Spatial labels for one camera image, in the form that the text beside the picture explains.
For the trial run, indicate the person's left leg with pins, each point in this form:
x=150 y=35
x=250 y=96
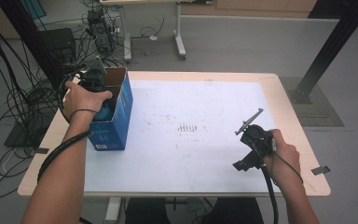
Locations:
x=147 y=211

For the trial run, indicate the blue cardboard box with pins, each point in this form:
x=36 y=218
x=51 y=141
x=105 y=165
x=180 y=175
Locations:
x=115 y=133

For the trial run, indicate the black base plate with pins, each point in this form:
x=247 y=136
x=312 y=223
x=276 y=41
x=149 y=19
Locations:
x=18 y=137

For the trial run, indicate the person's left hand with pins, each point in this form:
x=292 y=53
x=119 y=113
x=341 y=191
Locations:
x=82 y=99

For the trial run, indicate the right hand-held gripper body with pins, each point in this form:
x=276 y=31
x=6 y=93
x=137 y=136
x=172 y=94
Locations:
x=258 y=140

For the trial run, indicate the black box case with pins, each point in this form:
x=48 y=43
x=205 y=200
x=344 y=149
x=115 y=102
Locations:
x=59 y=43

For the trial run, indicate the person's leg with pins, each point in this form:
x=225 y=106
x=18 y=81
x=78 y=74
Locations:
x=233 y=211
x=147 y=211

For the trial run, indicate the black wrist band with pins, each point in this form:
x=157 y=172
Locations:
x=84 y=110

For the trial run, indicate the person's right leg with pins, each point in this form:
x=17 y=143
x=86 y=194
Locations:
x=233 y=211

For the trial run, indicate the black metal post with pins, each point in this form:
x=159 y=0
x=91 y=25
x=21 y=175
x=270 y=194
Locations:
x=332 y=49
x=31 y=40

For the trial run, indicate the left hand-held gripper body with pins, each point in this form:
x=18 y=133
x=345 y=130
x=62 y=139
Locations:
x=93 y=77

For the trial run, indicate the white table leg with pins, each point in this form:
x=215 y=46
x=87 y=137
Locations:
x=113 y=208

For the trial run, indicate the wooden cabinet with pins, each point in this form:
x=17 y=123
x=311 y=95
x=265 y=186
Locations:
x=261 y=7

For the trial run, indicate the black computer tower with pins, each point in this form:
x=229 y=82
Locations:
x=101 y=31

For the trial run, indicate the grey tape piece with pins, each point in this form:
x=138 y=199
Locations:
x=41 y=150
x=320 y=170

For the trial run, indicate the person's right hand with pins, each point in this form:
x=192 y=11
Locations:
x=284 y=161

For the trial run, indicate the white paper sheet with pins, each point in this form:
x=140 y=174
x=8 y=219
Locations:
x=192 y=161

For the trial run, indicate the white desk frame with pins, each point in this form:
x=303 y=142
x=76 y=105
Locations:
x=179 y=37

